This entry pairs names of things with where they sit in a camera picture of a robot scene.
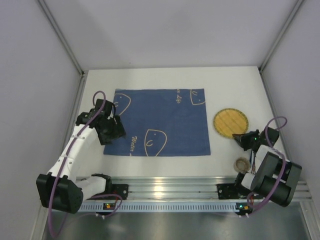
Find blue handled cutlery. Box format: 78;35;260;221
249;150;256;175

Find yellow woven round coaster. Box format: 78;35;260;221
212;108;249;139

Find small beige round cup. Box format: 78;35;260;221
233;157;251;174

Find blue placemat cloth gold pattern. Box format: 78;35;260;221
103;88;211;157

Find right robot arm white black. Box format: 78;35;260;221
232;127;302;207

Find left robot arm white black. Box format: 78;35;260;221
36;99;126;214

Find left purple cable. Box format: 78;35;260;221
48;90;123;238

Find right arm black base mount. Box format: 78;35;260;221
216;183;252;200

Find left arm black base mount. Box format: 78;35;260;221
110;184;129;200

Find aluminium rail base frame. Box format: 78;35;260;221
39;176;312;201

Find white perforated cable duct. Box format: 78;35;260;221
78;201;251;213

